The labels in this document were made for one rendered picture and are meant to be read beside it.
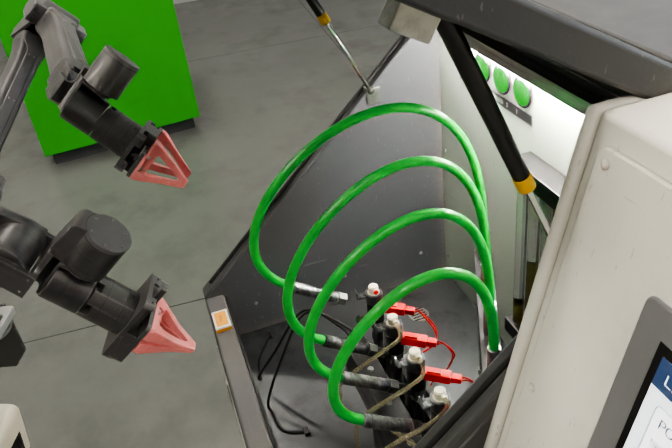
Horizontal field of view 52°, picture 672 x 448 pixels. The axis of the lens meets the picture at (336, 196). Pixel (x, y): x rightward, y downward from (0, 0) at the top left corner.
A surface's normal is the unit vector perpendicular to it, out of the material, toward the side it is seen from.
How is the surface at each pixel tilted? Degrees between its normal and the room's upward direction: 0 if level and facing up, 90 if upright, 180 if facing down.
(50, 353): 0
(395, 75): 90
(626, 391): 76
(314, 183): 90
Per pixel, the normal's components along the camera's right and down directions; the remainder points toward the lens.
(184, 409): -0.11, -0.85
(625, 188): -0.94, 0.05
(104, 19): 0.38, 0.45
